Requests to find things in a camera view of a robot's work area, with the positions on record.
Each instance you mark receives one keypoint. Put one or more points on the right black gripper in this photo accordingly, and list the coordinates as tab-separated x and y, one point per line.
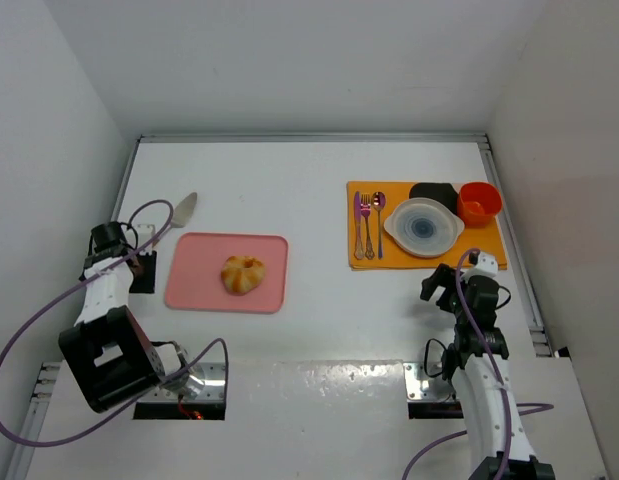
440	279

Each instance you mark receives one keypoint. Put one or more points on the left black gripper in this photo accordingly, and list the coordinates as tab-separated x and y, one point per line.
143	272

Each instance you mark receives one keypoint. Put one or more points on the pink rectangular tray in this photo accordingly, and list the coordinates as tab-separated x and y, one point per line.
195	283

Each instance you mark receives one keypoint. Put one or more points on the metal cake server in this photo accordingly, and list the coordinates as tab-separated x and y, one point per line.
182	214

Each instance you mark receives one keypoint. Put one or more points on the round bread bun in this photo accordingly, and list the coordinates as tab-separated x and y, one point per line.
242	274

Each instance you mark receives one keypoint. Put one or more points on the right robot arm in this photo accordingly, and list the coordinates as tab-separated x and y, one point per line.
476	366

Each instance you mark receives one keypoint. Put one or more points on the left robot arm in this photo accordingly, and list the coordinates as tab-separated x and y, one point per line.
107	351

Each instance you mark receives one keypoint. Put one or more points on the orange placemat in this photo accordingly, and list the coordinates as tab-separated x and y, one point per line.
486	238

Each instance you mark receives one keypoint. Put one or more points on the orange square cup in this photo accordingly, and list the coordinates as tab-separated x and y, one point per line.
478	203

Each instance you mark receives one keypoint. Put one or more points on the black coaster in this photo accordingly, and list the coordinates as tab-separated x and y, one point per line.
443	193

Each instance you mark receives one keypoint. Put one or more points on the purple knife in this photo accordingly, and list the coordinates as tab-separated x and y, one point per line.
358	252

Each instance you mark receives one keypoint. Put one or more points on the purple spoon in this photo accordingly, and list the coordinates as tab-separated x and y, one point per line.
379	202

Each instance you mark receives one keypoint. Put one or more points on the purple fork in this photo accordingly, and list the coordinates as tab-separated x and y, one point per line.
365	213

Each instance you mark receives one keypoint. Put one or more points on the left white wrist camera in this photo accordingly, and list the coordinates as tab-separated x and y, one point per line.
145	232

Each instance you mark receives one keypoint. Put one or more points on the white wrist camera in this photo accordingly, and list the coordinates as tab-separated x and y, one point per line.
145	232
483	264

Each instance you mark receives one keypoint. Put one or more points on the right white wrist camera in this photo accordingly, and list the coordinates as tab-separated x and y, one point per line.
483	264

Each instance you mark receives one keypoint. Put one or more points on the white bowl with handles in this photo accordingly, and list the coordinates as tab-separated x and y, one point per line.
423	227

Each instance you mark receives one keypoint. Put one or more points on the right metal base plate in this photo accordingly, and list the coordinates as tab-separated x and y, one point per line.
421	388

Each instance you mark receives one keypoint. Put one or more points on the metal base plate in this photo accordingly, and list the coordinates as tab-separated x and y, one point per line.
421	388
209	385

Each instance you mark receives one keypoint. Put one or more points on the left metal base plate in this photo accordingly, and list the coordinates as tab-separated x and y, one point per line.
209	385

